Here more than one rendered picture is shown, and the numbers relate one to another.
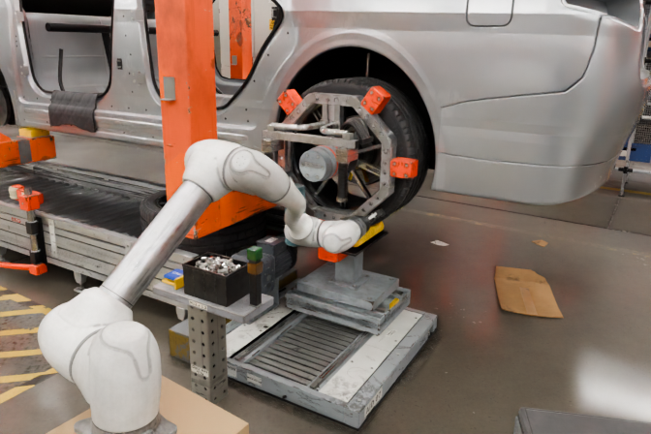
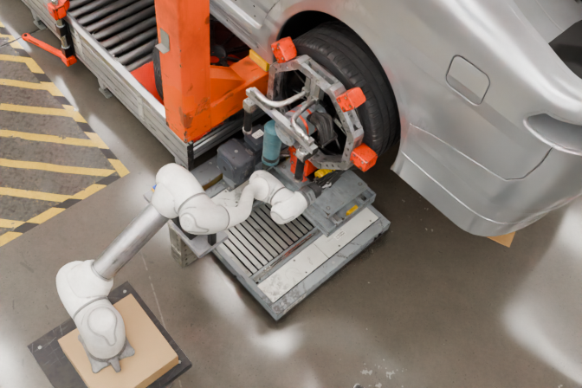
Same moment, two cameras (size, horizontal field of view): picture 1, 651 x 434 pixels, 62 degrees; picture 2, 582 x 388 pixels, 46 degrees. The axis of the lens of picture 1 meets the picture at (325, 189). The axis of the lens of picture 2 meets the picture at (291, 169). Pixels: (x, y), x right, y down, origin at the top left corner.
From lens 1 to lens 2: 189 cm
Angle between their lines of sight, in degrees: 39
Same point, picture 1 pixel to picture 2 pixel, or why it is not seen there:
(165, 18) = not seen: outside the picture
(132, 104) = not seen: outside the picture
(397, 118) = (369, 116)
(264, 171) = (203, 229)
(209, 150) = (171, 190)
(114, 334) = (95, 323)
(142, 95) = not seen: outside the picture
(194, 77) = (186, 40)
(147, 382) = (113, 345)
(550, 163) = (479, 213)
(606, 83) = (544, 188)
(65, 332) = (70, 297)
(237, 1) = not seen: outside the picture
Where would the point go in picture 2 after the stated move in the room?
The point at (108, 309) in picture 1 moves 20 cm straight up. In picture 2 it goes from (95, 287) to (87, 263)
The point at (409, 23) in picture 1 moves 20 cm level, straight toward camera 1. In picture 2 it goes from (398, 45) to (380, 79)
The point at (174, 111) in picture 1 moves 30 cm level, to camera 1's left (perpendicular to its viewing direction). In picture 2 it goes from (169, 57) to (105, 38)
